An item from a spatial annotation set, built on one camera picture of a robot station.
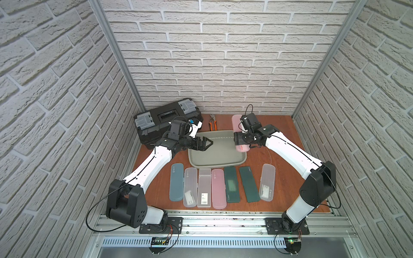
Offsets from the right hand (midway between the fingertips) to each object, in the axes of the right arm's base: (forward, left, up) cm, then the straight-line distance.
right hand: (243, 137), depth 85 cm
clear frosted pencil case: (-19, -13, -18) cm, 29 cm away
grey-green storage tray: (+4, +10, -21) cm, 23 cm away
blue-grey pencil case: (-16, +38, -17) cm, 45 cm away
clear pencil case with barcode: (-20, +23, -17) cm, 35 cm away
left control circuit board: (-42, +44, -20) cm, 64 cm away
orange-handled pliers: (+33, +15, -16) cm, 39 cm away
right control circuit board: (-47, -17, -19) cm, 54 cm away
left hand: (-3, +19, +4) cm, 19 cm away
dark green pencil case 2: (-19, -2, -19) cm, 27 cm away
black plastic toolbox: (+12, +52, 0) cm, 53 cm away
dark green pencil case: (-21, +8, -17) cm, 28 cm away
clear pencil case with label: (-19, +30, -17) cm, 40 cm away
